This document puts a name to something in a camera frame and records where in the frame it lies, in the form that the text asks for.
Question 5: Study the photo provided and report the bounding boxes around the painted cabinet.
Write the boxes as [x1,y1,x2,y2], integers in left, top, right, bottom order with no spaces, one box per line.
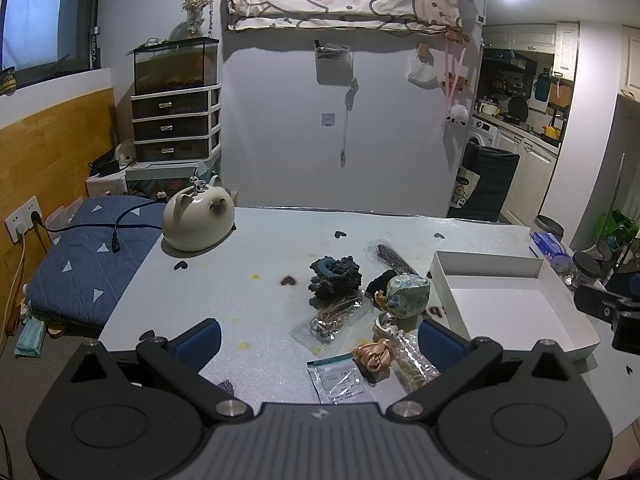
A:
[125,160,222,202]

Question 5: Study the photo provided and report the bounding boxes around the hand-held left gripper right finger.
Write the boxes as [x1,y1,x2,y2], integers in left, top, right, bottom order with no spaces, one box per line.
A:
[389,319,586,421]

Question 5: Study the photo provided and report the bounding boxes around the hanging lanyard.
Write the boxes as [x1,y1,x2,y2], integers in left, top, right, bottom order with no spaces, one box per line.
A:
[339,77,360,169]

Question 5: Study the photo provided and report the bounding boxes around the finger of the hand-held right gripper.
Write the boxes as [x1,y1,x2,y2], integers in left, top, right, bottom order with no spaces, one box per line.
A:
[574,284,623,322]

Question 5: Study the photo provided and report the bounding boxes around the window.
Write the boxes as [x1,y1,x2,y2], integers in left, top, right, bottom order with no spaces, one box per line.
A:
[0,0,103,87]

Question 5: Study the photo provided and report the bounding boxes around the cartoon tote bag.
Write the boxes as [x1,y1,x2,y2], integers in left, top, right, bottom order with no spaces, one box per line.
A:
[450,167,482,209]

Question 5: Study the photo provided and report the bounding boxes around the green plastic bag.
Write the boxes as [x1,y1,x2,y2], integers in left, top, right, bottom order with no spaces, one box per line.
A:
[595,210,640,264]

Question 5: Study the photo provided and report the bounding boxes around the blue tissue pack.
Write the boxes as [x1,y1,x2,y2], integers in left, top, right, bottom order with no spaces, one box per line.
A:
[531,232,569,257]

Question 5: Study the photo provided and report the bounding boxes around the white wall socket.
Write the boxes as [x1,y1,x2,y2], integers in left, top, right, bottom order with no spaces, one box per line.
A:
[5,196,41,241]

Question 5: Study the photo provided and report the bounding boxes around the vase of dried flowers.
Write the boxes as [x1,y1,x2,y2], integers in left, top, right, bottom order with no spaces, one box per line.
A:
[180,0,212,39]

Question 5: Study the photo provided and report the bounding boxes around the green face mask pack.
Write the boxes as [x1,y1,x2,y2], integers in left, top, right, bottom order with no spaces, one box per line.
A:
[15,316,49,359]

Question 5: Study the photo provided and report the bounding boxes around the black hair tie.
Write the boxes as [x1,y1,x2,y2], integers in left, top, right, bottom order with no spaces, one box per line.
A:
[366,270,399,298]

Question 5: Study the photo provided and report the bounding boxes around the white washing machine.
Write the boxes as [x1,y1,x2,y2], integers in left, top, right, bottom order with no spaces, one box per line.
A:
[467,119,500,149]

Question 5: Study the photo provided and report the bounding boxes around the round dark tin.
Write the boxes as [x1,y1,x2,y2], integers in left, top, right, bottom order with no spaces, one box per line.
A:
[535,215,565,241]

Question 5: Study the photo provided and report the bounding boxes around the white upper kitchen cabinet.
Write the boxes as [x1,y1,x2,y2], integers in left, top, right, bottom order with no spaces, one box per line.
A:
[552,21,581,83]

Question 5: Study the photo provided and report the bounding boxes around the white cardboard box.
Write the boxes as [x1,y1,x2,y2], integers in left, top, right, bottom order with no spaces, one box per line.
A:
[429,250,601,361]

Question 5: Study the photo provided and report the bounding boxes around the blue quilted mat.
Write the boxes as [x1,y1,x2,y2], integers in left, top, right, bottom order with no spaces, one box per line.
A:
[27,196,166,327]

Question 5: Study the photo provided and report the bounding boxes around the black power cable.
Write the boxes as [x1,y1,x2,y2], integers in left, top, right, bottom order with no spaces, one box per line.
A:
[32,204,162,252]

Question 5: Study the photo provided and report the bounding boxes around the peach satin scrunchie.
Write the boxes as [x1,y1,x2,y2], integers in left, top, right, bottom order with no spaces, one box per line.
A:
[352,338,394,372]

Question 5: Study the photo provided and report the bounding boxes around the pink ribbon wand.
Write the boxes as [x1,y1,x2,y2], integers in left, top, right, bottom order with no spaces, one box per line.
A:
[442,40,473,111]

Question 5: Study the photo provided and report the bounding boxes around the bagged dark hair band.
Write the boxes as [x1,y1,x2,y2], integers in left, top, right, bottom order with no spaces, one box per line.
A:
[375,243,419,277]

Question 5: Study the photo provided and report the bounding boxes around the white plastic drawer unit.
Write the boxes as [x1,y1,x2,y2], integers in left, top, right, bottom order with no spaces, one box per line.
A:
[131,85,222,163]

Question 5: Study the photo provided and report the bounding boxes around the green floral scrunchie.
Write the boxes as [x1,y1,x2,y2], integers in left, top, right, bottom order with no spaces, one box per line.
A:
[386,273,432,320]

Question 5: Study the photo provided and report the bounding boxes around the dark fabric chair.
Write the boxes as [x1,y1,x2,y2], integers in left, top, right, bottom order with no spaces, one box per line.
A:
[447,141,521,223]

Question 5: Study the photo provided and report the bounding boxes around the bagged brown hair ties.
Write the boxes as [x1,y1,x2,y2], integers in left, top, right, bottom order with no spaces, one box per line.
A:
[291,292,372,344]

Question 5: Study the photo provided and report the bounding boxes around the glass fish tank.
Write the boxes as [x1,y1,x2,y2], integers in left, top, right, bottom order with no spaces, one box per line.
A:
[132,36,220,96]

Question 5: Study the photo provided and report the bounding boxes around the clear bag with beige cord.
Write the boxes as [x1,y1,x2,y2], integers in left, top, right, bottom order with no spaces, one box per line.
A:
[394,332,442,394]

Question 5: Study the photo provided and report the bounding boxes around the clear wall organizer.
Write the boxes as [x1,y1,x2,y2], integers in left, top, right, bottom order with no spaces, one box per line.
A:
[314,40,354,84]

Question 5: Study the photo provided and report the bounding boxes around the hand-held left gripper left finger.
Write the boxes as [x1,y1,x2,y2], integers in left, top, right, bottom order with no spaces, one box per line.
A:
[67,319,253,423]

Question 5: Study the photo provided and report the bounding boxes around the white plastic bag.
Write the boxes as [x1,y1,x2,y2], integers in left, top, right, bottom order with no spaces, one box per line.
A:
[407,55,440,86]

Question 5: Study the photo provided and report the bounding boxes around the white round appliance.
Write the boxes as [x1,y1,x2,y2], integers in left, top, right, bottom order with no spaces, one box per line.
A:
[112,139,137,166]

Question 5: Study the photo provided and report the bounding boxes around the white lower kitchen cabinets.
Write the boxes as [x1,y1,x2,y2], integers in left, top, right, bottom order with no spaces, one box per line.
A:
[495,127,561,227]

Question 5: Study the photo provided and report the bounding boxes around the dark blue fuzzy scrunchie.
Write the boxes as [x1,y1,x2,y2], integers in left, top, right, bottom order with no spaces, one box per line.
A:
[307,255,362,307]

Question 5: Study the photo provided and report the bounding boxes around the white cat-shaped ceramic jar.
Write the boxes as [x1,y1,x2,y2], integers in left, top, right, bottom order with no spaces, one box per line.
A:
[162,175,237,252]

